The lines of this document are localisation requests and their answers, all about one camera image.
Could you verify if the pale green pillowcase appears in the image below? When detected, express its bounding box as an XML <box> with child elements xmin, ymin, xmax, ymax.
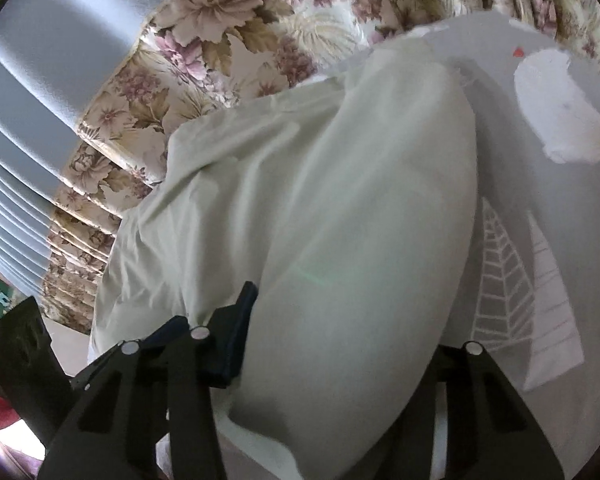
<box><xmin>87</xmin><ymin>37</ymin><xmax>481</xmax><ymax>480</ymax></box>

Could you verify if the grey slatted blind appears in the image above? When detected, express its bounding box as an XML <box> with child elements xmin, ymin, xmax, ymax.
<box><xmin>0</xmin><ymin>0</ymin><xmax>221</xmax><ymax>311</ymax></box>

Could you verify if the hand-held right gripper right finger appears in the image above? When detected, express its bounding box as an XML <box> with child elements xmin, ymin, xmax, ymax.
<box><xmin>380</xmin><ymin>339</ymin><xmax>564</xmax><ymax>480</ymax></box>

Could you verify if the floral print curtain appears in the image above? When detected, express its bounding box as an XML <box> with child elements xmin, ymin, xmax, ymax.
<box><xmin>42</xmin><ymin>0</ymin><xmax>600</xmax><ymax>336</ymax></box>

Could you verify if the dark red cloth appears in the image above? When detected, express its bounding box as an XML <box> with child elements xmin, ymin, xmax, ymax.
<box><xmin>0</xmin><ymin>370</ymin><xmax>31</xmax><ymax>436</ymax></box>

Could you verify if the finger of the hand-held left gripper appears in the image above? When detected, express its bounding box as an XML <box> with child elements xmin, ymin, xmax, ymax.
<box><xmin>144</xmin><ymin>315</ymin><xmax>193</xmax><ymax>358</ymax></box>

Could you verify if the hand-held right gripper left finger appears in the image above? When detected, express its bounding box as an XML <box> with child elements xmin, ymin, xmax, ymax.
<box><xmin>39</xmin><ymin>281</ymin><xmax>260</xmax><ymax>480</ymax></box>

